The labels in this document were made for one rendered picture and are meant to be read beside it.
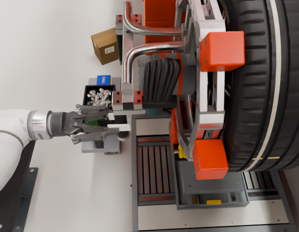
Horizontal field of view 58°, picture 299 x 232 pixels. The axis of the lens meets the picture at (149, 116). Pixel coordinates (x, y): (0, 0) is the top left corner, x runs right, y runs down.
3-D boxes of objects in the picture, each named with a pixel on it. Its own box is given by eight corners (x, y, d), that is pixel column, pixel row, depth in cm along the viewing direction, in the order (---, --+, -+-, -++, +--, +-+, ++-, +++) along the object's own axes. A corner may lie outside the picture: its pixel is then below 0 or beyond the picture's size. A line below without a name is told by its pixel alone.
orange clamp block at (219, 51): (231, 71, 63) (246, 64, 54) (198, 72, 63) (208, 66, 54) (230, 41, 63) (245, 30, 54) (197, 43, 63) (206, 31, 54)
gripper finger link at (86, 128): (71, 121, 80) (69, 124, 79) (108, 125, 79) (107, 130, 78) (74, 128, 83) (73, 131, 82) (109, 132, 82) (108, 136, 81)
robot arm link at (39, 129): (36, 145, 82) (55, 144, 82) (25, 130, 75) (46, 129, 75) (41, 120, 87) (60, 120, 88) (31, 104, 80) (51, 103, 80)
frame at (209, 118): (200, 179, 98) (244, 79, 53) (182, 180, 98) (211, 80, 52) (183, 70, 128) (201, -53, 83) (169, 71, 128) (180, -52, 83)
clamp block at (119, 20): (142, 34, 94) (141, 21, 89) (116, 35, 94) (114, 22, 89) (141, 25, 97) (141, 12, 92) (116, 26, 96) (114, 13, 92)
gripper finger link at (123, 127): (107, 124, 79) (107, 126, 79) (131, 123, 80) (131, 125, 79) (108, 129, 82) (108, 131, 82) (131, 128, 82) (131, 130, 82)
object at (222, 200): (244, 207, 141) (250, 202, 133) (176, 210, 140) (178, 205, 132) (225, 126, 169) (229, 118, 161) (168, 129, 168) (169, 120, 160)
